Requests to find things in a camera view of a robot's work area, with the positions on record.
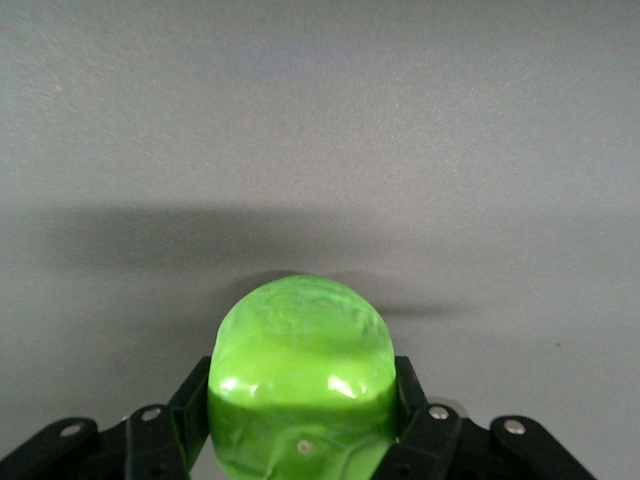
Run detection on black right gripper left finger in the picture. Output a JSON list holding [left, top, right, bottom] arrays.
[[0, 354, 214, 480]]

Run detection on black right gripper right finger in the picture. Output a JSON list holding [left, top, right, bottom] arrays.
[[372, 354, 597, 480]]

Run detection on green apple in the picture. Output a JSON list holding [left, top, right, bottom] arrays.
[[206, 272, 400, 480]]

